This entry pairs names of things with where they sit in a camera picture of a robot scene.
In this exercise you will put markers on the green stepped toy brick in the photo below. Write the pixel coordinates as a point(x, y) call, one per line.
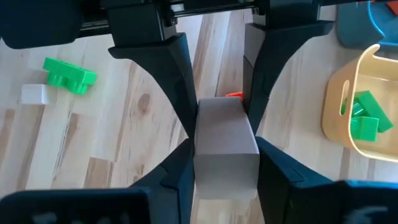
point(71, 76)
point(363, 130)
point(371, 107)

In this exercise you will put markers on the small light wooden block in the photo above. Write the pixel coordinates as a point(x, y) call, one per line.
point(35, 94)

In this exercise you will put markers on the yellow-orange plastic bin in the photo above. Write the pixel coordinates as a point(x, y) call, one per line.
point(331, 124)

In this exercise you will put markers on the small red toy brick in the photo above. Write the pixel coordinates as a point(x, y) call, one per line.
point(393, 6)

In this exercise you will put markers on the dark grey-blue plastic bin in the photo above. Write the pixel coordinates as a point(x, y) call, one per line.
point(354, 25)

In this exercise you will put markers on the large red toy brick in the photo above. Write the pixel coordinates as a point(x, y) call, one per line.
point(234, 95)

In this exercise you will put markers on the long light wooden block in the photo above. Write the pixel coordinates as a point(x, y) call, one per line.
point(225, 149)

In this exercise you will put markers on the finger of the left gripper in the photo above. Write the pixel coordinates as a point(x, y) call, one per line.
point(161, 62)
point(273, 62)

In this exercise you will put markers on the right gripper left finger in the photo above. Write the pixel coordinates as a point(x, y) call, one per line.
point(161, 199)

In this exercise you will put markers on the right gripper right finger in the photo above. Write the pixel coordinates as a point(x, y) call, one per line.
point(298, 199)

